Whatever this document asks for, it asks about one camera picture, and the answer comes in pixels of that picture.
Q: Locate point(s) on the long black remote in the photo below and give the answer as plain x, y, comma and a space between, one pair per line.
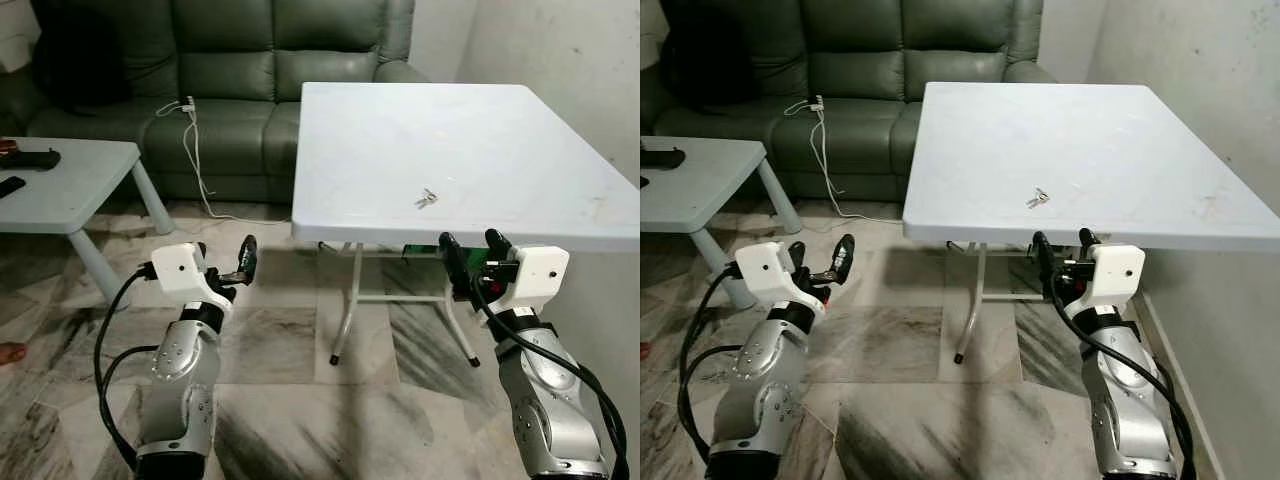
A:
665, 158
35, 159

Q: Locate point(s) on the black bag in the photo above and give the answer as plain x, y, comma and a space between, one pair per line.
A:
710, 55
80, 55

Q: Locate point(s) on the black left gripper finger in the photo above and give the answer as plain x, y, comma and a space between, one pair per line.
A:
248, 258
845, 260
202, 255
798, 257

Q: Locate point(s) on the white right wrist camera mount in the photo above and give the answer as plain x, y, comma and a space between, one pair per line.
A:
1118, 270
540, 272

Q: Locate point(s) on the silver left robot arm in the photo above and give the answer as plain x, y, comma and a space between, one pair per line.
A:
765, 375
190, 370

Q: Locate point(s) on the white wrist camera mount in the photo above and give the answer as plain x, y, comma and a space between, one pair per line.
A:
540, 272
765, 268
1118, 270
178, 268

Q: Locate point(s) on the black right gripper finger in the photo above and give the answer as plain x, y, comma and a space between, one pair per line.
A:
500, 248
1089, 241
455, 262
1045, 255

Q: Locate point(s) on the person's hand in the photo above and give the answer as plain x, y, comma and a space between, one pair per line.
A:
6, 147

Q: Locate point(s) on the small silver key bunch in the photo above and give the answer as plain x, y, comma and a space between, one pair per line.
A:
1037, 199
426, 199

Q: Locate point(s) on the white plastic folding table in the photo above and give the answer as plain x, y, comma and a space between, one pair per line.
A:
450, 150
1080, 150

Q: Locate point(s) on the green leather sofa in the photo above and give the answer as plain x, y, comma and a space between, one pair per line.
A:
240, 70
870, 70

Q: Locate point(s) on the low grey coffee table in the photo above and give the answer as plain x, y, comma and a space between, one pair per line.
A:
70, 185
700, 185

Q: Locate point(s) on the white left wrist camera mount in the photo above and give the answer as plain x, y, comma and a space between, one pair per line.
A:
178, 268
765, 268

